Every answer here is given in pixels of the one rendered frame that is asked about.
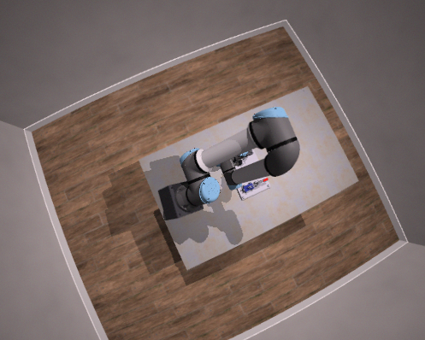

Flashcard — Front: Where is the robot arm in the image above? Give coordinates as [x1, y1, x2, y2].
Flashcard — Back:
[174, 107, 300, 211]

